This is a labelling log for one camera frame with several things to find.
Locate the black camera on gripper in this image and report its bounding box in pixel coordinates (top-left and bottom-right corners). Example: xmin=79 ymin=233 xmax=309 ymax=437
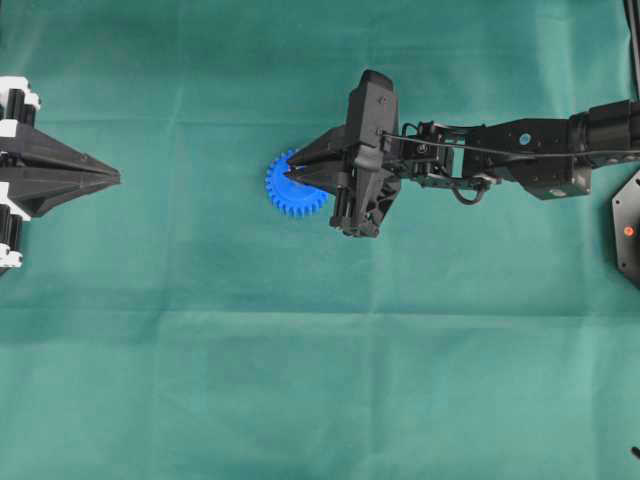
xmin=345 ymin=70 xmax=398 ymax=148

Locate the black frame rail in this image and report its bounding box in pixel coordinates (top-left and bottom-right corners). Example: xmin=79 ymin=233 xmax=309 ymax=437
xmin=622 ymin=0 xmax=640 ymax=99

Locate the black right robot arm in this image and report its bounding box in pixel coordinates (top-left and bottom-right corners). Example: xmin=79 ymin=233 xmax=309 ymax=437
xmin=286 ymin=100 xmax=639 ymax=238

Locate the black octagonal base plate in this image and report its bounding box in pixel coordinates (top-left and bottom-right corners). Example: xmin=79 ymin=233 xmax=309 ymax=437
xmin=611 ymin=172 xmax=640 ymax=288

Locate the blue plastic gear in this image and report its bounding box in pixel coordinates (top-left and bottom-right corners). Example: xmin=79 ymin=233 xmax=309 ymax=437
xmin=265 ymin=149 xmax=329 ymax=218

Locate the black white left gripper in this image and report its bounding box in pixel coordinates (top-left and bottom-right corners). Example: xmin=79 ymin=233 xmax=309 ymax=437
xmin=0 ymin=74 xmax=123 ymax=275

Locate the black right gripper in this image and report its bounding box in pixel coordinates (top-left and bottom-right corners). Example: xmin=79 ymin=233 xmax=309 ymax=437
xmin=285 ymin=125 xmax=400 ymax=238

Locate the green table cloth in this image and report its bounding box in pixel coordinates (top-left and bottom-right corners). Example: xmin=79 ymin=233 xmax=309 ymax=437
xmin=1 ymin=1 xmax=639 ymax=479

